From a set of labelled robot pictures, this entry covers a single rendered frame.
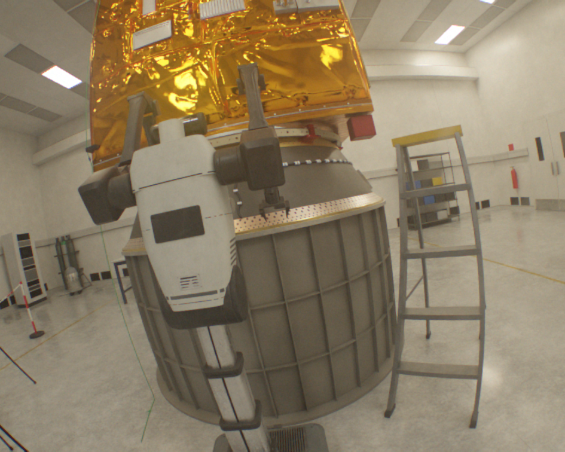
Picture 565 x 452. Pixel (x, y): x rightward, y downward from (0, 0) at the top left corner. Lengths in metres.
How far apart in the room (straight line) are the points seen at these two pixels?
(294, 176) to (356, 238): 0.51
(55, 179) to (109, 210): 9.41
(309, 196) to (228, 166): 0.94
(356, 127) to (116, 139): 1.58
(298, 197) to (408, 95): 7.37
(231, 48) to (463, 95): 8.54
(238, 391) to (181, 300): 0.32
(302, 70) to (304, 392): 1.93
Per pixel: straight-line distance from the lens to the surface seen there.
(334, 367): 1.77
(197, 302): 0.71
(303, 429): 1.41
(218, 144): 1.66
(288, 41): 1.95
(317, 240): 1.49
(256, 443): 1.00
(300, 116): 1.77
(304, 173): 1.64
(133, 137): 1.04
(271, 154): 0.63
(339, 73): 1.86
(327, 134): 2.00
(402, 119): 8.28
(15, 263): 8.53
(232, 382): 0.85
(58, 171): 10.08
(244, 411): 0.91
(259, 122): 0.89
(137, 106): 1.14
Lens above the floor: 1.27
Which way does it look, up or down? 4 degrees down
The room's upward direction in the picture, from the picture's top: 11 degrees counter-clockwise
